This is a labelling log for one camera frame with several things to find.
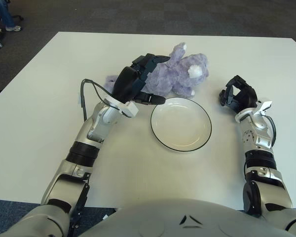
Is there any silver robot torso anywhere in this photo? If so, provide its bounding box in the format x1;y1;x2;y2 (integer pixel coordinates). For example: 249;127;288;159
19;198;296;237

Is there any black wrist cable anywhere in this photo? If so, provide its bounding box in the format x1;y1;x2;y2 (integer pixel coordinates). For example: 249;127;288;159
263;115;277;149
80;78;121;121

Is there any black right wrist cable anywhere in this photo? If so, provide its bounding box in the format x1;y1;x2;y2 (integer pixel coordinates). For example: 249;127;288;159
263;115;277;149

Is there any seated person's leg and shoe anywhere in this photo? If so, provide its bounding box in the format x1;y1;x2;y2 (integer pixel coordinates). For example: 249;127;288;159
0;4;24;27

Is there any person leg in jeans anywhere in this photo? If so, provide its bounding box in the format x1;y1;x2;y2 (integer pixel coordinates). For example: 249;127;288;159
0;0;15;28

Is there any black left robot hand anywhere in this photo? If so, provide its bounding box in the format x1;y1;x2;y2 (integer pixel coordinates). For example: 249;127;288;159
112;53;171;106

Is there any white plate with black rim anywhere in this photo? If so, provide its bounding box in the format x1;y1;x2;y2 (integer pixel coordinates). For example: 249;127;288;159
150;97;213;153

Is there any purple plush bunny doll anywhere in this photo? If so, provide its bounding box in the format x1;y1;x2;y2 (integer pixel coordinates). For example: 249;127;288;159
104;42;210;99

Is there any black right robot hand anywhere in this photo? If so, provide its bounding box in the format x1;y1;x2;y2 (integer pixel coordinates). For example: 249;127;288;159
218;75;259;114

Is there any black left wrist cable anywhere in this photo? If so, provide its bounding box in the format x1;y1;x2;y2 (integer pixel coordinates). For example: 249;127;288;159
80;78;121;121

